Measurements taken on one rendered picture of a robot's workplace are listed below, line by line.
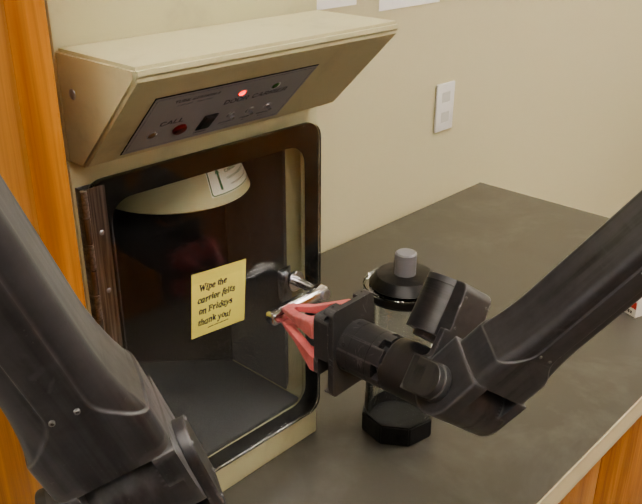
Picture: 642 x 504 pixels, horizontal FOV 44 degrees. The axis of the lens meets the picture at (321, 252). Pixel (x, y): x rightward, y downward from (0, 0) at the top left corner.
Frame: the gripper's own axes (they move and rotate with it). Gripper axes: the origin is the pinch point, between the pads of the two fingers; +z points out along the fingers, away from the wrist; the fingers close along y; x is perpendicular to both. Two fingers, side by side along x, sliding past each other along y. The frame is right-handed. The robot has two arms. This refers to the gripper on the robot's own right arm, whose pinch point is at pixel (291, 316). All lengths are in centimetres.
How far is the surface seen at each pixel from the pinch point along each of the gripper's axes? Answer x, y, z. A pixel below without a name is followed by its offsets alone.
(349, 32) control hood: -4.1, 30.9, -4.8
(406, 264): -19.2, 0.0, -1.7
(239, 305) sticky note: 2.7, 0.4, 5.5
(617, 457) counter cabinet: -54, -41, -21
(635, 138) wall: -223, -39, 47
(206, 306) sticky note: 7.3, 2.2, 5.6
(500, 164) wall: -130, -26, 48
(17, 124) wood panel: 28.4, 28.2, -1.2
